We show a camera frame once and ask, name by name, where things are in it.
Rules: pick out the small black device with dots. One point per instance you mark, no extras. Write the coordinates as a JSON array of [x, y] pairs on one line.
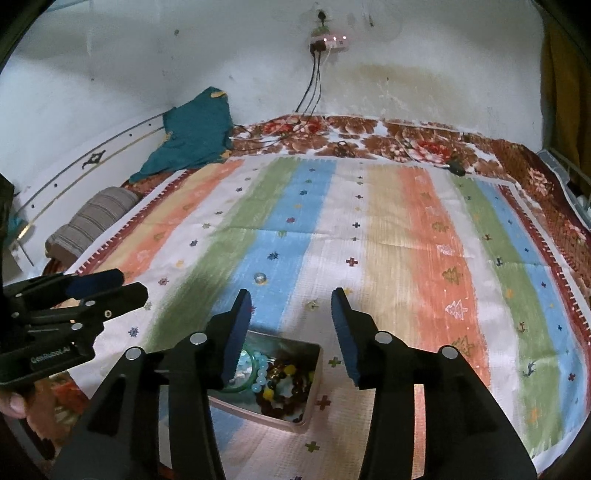
[[457, 167]]

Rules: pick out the white power strip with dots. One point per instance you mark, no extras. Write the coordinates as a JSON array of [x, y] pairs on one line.
[[334, 42]]

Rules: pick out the grey striped pillow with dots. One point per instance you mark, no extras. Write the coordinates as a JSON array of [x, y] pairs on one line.
[[92, 217]]

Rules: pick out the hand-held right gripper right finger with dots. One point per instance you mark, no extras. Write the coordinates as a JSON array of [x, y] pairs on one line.
[[344, 337]]

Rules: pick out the metal bed rail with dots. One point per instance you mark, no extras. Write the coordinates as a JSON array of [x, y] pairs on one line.
[[561, 164]]

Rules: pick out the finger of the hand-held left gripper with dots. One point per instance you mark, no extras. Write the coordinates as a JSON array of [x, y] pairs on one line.
[[92, 282], [120, 300]]

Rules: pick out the silver metal tin box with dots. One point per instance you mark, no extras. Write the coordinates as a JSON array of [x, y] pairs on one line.
[[315, 369]]

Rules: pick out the loose glass bead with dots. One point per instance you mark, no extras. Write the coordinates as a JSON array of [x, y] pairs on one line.
[[260, 278]]

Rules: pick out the mustard hanging garment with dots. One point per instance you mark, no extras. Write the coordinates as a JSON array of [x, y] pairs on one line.
[[565, 92]]

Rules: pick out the teal cloth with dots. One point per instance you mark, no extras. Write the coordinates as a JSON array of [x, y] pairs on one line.
[[194, 134]]

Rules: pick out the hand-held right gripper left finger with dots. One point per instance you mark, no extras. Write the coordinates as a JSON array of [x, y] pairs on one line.
[[238, 337]]

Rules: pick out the black wall plug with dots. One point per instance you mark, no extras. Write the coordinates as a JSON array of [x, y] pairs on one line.
[[321, 18]]

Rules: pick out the person's left hand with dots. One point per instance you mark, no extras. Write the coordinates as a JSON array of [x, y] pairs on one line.
[[11, 405]]

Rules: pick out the striped pastel mat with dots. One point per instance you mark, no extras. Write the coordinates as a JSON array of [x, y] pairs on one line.
[[415, 230]]

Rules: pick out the white bed headboard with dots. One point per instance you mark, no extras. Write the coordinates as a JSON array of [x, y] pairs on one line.
[[69, 175]]

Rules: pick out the green bangle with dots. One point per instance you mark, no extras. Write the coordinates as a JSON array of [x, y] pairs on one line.
[[244, 386]]

